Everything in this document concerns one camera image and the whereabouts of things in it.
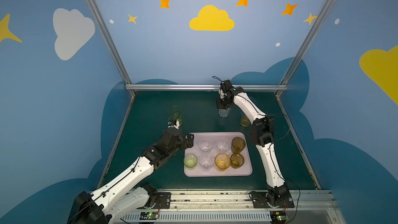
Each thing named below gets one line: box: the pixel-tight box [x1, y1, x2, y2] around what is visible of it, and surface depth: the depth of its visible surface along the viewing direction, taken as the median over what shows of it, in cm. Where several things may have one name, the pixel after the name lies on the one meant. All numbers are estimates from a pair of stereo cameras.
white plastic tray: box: [183, 131, 253, 178], surface depth 85 cm
